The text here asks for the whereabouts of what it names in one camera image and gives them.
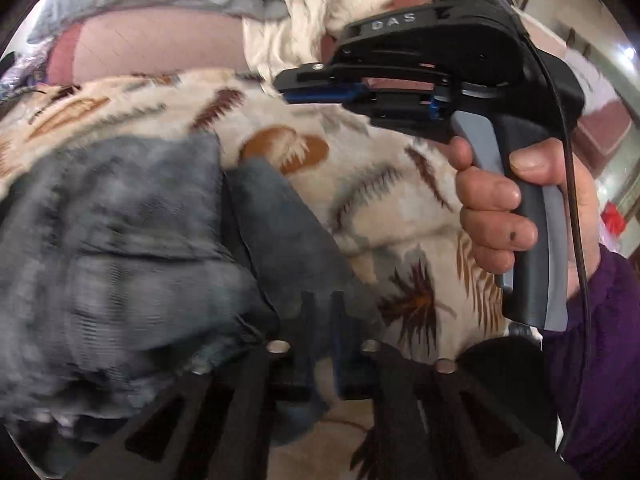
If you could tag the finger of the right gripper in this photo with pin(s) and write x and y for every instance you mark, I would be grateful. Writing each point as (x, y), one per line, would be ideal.
(360, 99)
(318, 75)

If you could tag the purple plastic bag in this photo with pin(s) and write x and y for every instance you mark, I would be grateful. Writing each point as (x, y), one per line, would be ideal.
(24, 69)

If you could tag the right hand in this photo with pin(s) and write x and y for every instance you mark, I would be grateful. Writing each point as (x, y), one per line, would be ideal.
(489, 201)

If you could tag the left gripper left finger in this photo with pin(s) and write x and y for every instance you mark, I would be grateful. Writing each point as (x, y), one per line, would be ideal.
(279, 370)

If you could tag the blue denim pants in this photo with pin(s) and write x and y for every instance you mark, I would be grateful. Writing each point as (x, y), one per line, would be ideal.
(132, 260)

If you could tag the purple sleeve forearm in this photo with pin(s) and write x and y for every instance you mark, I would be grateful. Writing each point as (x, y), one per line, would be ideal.
(605, 442)

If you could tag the cream floral sheet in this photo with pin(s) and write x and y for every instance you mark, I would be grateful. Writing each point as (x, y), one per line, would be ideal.
(276, 45)

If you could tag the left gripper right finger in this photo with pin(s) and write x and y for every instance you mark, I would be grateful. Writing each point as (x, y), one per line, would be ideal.
(397, 445)

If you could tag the leaf print fleece blanket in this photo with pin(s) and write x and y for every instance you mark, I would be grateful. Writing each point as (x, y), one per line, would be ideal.
(387, 199)

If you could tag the pink quilted bolster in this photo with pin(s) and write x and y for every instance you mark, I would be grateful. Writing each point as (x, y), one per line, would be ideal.
(146, 41)

